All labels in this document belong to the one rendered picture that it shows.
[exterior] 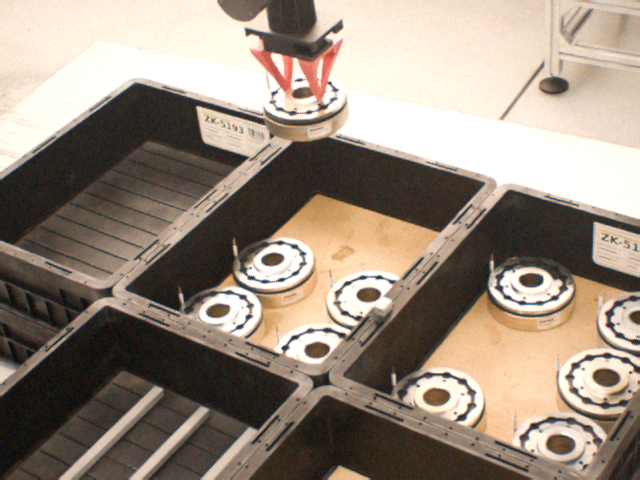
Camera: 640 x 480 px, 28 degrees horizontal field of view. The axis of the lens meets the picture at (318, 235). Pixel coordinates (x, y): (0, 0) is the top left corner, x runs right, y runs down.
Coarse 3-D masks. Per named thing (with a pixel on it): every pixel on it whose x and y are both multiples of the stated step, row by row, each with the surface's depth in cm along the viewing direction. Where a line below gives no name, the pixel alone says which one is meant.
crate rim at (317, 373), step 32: (416, 160) 162; (224, 192) 160; (480, 192) 155; (192, 224) 155; (448, 224) 150; (160, 256) 151; (128, 288) 147; (192, 320) 141; (256, 352) 136; (320, 384) 133
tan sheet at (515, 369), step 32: (576, 288) 154; (608, 288) 154; (480, 320) 151; (576, 320) 150; (448, 352) 148; (480, 352) 147; (512, 352) 146; (544, 352) 146; (576, 352) 145; (480, 384) 143; (512, 384) 142; (544, 384) 142; (512, 416) 138
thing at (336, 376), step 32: (512, 192) 155; (544, 192) 154; (448, 256) 146; (416, 288) 142; (384, 320) 138; (352, 352) 134; (352, 384) 131; (416, 416) 126; (512, 448) 122; (608, 448) 120
